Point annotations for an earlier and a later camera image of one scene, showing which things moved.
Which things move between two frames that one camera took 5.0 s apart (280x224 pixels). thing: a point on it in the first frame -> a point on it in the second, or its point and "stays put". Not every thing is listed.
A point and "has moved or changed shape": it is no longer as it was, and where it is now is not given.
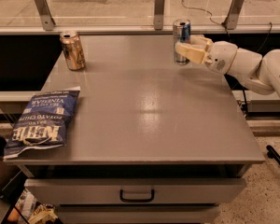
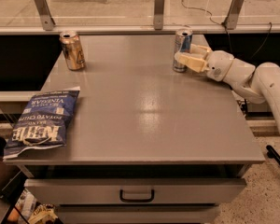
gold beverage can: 74,49 stays put
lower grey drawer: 137,214 stays put
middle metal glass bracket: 159,9 stays put
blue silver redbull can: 181,34 has moved or changed shape
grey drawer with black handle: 135,191 stays put
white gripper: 222,57 -> 219,64
